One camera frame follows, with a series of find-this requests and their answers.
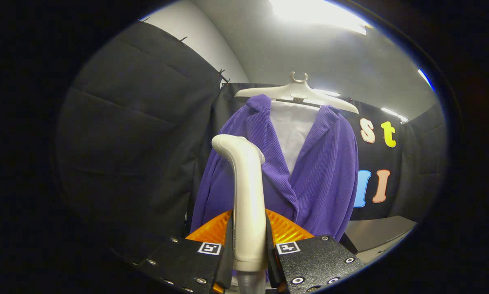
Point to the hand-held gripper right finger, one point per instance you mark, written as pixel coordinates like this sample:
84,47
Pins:
314,261

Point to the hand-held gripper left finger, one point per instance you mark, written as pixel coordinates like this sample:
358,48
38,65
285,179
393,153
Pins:
183,263

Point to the white garment steamer head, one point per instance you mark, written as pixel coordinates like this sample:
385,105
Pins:
248,196

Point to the cream plastic clothes hanger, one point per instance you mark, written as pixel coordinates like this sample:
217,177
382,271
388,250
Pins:
293,90

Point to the grey drawer cabinet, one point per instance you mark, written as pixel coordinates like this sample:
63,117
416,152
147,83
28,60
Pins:
375,232

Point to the white ironing backing panel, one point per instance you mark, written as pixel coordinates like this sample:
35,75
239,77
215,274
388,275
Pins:
293,130

